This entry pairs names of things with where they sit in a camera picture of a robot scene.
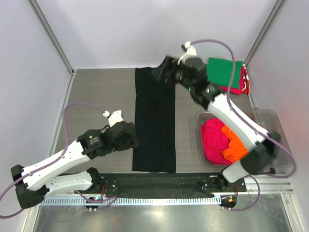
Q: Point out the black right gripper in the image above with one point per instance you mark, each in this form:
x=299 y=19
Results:
x=170 y=64

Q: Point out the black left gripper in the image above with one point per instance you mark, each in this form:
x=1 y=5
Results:
x=132 y=141

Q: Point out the black t shirt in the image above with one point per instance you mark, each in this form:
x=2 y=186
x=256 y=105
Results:
x=154 y=125

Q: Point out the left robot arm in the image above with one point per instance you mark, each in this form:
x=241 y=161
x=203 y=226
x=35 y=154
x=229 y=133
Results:
x=37 y=182

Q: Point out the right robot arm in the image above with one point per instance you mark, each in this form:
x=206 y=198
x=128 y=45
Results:
x=261 y=144

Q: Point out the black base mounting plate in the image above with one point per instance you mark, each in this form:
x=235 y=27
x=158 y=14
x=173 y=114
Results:
x=165 y=186

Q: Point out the green folded t shirt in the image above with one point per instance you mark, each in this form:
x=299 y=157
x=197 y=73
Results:
x=219 y=72

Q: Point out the pink folded t shirt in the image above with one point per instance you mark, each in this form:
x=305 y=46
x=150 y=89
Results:
x=242 y=83

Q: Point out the pink crumpled t shirt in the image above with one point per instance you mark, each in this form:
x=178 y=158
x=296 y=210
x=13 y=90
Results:
x=214 y=141

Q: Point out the orange crumpled t shirt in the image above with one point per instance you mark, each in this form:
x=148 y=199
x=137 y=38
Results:
x=236 y=150

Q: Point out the clear plastic bin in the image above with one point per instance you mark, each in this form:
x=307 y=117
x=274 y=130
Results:
x=266 y=119

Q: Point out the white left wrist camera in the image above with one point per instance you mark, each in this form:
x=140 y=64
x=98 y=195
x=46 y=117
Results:
x=113 y=117

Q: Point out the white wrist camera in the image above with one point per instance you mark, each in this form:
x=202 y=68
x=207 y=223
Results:
x=113 y=117
x=189 y=51

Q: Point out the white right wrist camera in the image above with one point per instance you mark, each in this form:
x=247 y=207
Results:
x=189 y=51

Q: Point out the white slotted cable duct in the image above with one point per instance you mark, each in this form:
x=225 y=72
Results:
x=79 y=201

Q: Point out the left aluminium frame post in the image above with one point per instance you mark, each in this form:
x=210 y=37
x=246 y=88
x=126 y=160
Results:
x=48 y=30

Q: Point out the aluminium frame post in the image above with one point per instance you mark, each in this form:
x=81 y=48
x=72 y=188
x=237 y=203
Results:
x=48 y=30
x=264 y=30

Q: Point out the right aluminium frame post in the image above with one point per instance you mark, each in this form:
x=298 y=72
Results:
x=264 y=30

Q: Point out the aluminium front rail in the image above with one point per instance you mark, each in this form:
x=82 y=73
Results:
x=270 y=186

